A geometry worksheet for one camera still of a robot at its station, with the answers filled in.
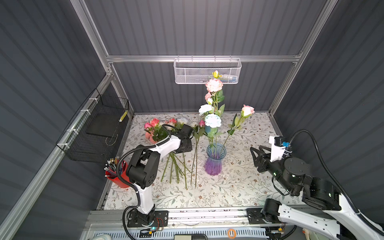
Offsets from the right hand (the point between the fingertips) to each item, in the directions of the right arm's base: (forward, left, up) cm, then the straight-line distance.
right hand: (256, 149), depth 60 cm
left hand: (+19, +31, -29) cm, 47 cm away
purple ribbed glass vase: (+8, +15, -17) cm, 24 cm away
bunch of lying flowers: (+33, +54, -28) cm, 69 cm away
